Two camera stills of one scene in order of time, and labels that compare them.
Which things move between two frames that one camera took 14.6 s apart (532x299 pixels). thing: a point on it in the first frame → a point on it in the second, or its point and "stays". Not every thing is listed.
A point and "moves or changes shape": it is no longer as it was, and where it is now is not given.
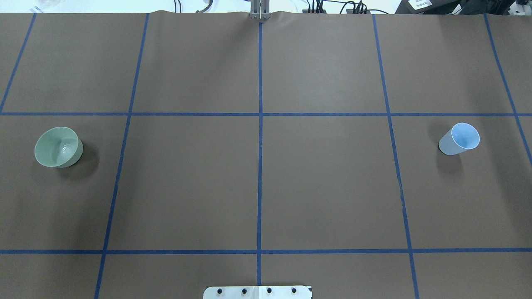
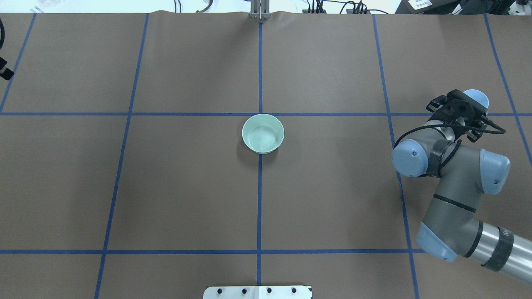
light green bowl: x=58 y=147 → x=263 y=133
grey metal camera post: x=260 y=9 stays
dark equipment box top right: x=456 y=7 stays
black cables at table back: x=320 y=10 stays
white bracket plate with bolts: x=257 y=292 stays
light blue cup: x=462 y=137 moves or changes shape
